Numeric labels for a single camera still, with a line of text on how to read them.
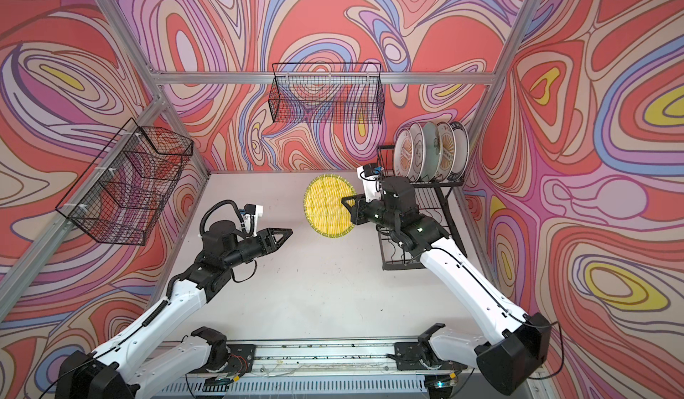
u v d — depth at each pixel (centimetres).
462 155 83
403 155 88
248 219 69
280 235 76
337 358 75
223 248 59
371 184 61
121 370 40
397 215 52
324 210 73
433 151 83
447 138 80
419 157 83
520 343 37
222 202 58
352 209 68
